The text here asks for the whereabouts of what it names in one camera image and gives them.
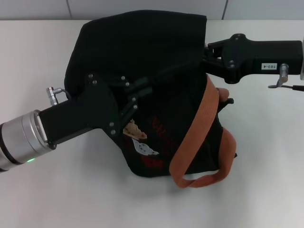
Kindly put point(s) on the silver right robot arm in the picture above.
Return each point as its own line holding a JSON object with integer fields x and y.
{"x": 302, "y": 57}

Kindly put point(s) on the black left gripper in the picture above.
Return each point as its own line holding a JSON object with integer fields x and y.
{"x": 88, "y": 114}

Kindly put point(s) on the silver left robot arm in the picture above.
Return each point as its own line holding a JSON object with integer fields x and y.
{"x": 21, "y": 140}

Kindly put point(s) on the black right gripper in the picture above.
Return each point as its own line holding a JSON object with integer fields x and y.
{"x": 261, "y": 57}

